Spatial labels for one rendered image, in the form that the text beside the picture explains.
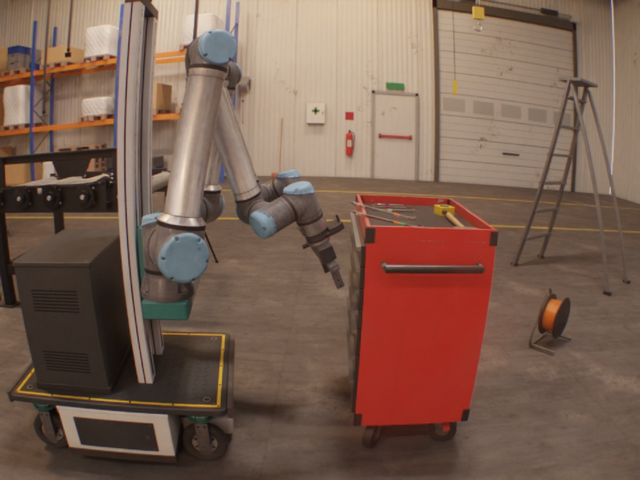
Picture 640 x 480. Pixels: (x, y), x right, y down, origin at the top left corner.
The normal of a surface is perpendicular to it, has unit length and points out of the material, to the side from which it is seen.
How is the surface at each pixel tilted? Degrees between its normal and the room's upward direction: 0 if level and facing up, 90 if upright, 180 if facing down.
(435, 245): 90
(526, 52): 90
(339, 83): 90
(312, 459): 0
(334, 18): 90
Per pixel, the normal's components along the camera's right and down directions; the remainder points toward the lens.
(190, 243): 0.51, 0.29
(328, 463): 0.02, -0.97
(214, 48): 0.54, 0.07
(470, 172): -0.04, 0.23
